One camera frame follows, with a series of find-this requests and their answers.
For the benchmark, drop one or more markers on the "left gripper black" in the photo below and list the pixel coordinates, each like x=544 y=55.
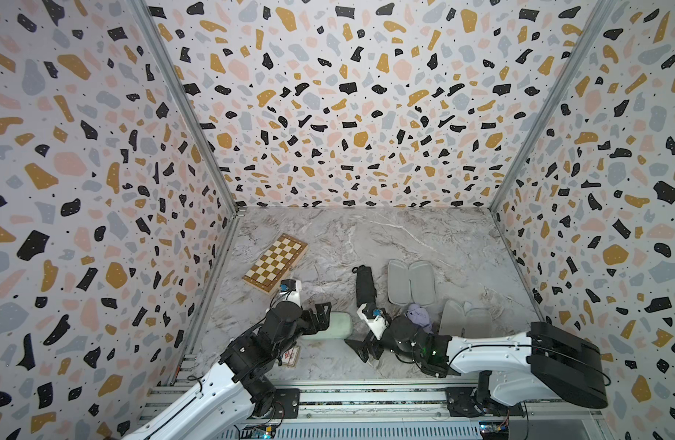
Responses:
x=313 y=325

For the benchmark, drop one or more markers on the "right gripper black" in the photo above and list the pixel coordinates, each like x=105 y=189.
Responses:
x=362 y=349

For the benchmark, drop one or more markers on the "mint green zippered sleeve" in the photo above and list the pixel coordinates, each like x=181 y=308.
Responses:
x=340 y=328

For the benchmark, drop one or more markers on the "black umbrella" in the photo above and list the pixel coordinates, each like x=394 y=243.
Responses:
x=365 y=289

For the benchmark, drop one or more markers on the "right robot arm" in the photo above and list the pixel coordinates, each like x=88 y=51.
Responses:
x=543 y=362

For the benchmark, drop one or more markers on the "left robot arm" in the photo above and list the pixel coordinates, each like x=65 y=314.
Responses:
x=236 y=388

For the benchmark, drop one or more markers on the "lilac folded umbrella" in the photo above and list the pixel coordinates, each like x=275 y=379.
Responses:
x=419 y=316

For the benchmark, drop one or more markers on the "wooden chessboard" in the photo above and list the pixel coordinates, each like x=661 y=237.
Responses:
x=266 y=274

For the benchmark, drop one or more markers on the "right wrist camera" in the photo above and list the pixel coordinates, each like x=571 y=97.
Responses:
x=374 y=318

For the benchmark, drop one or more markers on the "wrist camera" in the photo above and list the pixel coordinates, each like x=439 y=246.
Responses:
x=374 y=318
x=290 y=291

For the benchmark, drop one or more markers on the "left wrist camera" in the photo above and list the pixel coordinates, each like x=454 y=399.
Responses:
x=290 y=291

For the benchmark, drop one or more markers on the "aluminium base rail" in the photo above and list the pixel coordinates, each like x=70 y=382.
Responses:
x=419 y=409

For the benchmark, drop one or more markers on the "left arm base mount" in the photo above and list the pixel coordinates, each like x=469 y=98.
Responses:
x=282 y=403

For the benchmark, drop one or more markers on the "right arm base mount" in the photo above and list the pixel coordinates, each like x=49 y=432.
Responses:
x=465 y=402

